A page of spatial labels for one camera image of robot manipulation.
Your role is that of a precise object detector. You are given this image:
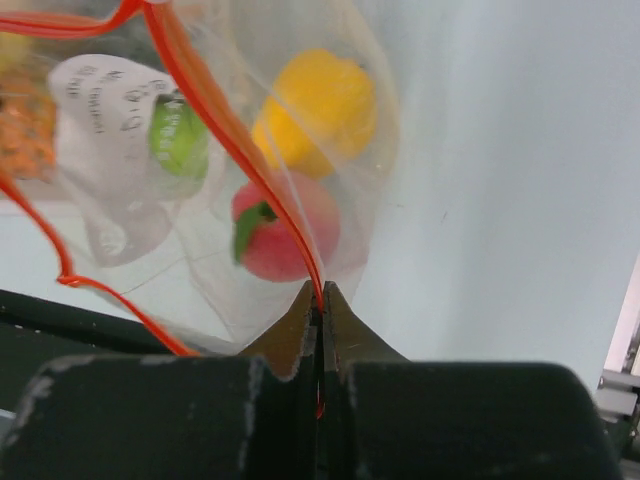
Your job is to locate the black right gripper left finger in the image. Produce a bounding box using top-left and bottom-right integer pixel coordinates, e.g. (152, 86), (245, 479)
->
(234, 283), (320, 479)

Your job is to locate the clear zip bag red zipper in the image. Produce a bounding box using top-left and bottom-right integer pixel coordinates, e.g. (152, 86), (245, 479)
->
(1, 1), (400, 355)

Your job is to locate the green toy bell pepper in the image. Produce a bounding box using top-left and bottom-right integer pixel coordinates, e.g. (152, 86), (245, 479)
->
(148, 91), (209, 180)

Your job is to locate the pink toy peach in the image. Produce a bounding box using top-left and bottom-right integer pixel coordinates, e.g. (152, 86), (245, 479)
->
(230, 172), (341, 284)

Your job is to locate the orange toy pineapple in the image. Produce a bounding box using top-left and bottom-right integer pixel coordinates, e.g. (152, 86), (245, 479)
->
(1, 71), (56, 182)

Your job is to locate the yellow toy bell pepper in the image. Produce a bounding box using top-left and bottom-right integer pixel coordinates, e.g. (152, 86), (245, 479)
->
(251, 48), (378, 178)

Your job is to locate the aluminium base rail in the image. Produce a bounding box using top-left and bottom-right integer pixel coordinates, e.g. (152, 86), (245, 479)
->
(595, 259), (639, 430)

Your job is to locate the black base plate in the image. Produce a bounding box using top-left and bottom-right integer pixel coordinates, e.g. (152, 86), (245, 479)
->
(1, 290), (170, 411)

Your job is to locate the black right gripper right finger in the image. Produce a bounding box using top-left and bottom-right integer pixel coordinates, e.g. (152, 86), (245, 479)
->
(320, 282), (412, 479)

